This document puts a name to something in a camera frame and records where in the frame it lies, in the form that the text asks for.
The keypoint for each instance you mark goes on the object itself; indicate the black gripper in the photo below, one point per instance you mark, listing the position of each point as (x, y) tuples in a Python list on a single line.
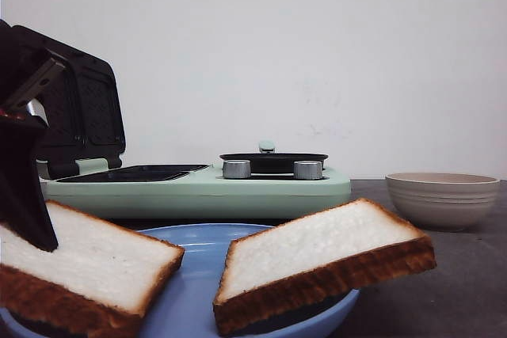
[(23, 78)]

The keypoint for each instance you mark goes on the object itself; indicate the white bread slice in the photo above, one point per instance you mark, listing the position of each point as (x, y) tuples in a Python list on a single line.
[(315, 257), (100, 281)]

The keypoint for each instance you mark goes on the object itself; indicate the beige ribbed bowl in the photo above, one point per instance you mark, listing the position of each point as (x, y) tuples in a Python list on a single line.
[(443, 201)]

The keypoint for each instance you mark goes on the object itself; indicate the mint green maker lid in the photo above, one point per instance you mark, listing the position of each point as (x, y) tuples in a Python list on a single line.
[(82, 109)]

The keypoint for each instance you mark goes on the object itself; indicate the mint green breakfast maker base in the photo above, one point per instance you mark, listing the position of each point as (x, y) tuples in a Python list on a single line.
[(196, 192)]

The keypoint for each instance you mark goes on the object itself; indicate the blue round plate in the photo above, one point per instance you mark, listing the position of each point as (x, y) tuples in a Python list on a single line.
[(184, 308)]

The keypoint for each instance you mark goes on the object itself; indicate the left silver control knob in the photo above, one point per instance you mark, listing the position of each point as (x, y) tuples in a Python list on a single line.
[(236, 169)]

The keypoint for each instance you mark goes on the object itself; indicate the silver control knob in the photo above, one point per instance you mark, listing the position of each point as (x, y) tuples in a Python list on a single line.
[(236, 169), (307, 170)]

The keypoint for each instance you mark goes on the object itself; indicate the black round frying pan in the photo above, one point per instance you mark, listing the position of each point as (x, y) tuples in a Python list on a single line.
[(268, 161)]

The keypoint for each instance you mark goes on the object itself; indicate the right silver control knob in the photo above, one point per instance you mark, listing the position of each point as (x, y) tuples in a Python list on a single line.
[(307, 170)]

